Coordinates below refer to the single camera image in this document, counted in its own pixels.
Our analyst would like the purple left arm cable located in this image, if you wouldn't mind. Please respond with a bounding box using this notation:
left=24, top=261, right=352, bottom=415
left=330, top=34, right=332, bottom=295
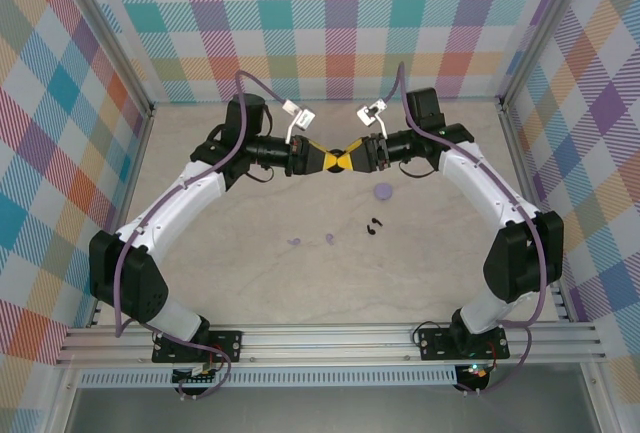
left=113, top=70, right=291, bottom=402

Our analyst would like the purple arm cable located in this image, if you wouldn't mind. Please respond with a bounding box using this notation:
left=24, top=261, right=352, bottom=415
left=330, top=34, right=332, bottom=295
left=382, top=62, right=549, bottom=397
left=113, top=70, right=291, bottom=402

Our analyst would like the aluminium side frame rail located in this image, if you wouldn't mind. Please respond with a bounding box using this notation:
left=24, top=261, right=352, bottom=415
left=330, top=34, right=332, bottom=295
left=497, top=97, right=574, bottom=324
left=92, top=105, right=156, bottom=327

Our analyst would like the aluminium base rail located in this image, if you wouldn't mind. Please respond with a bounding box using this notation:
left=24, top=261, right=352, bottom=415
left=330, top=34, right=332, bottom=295
left=54, top=325, right=606, bottom=367

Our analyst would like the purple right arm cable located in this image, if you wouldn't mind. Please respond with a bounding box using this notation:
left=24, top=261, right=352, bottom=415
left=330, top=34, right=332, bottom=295
left=382, top=62, right=549, bottom=397

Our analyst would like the aluminium frame post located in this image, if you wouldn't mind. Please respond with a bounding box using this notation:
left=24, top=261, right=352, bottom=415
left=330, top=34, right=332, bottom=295
left=58, top=0, right=155, bottom=119
left=498, top=0, right=596, bottom=114

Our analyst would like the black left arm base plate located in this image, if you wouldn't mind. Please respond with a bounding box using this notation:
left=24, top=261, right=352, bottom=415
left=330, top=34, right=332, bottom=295
left=152, top=330, right=245, bottom=364

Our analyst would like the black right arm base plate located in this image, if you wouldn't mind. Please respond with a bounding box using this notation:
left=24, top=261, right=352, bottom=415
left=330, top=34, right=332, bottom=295
left=418, top=326, right=510, bottom=362

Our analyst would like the perforated white cable duct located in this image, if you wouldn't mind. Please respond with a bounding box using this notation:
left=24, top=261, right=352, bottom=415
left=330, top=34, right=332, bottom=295
left=79, top=370, right=459, bottom=388

